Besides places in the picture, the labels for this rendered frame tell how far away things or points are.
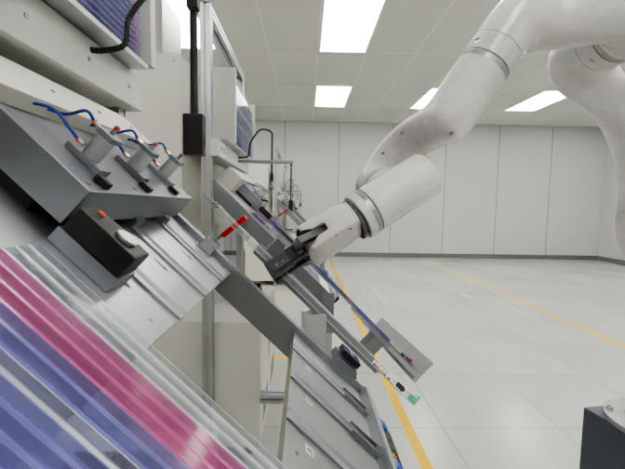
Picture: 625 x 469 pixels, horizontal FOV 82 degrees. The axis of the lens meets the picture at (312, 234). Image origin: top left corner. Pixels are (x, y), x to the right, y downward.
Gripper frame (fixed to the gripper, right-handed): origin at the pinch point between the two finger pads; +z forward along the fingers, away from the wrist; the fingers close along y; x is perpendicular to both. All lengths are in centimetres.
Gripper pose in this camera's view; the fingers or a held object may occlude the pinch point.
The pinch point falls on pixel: (280, 267)
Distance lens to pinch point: 61.8
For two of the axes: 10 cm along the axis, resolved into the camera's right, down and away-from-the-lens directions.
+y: -0.9, -3.7, -9.2
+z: -8.4, 5.3, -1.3
